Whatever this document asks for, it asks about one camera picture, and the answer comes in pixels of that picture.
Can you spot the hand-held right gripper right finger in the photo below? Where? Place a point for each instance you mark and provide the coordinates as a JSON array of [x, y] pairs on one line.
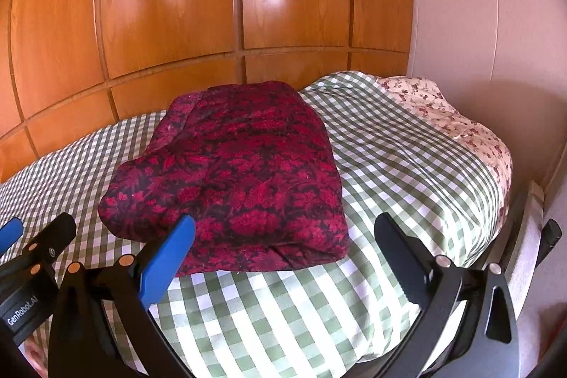
[[398, 258]]

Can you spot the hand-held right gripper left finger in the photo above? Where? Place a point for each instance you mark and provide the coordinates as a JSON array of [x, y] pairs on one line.
[[170, 249]]

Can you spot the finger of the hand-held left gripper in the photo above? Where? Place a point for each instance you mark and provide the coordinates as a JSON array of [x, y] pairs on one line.
[[9, 232], [60, 229]]

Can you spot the red patterned knit garment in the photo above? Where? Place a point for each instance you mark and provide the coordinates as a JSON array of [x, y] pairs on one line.
[[248, 174]]

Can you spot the person's left hand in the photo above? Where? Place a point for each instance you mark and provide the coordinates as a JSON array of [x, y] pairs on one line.
[[35, 356]]

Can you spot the green checked bed sheet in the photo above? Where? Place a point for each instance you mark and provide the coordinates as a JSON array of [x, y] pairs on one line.
[[398, 165]]

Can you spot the white bed frame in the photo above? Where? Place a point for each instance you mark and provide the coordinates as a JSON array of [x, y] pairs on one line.
[[525, 223]]

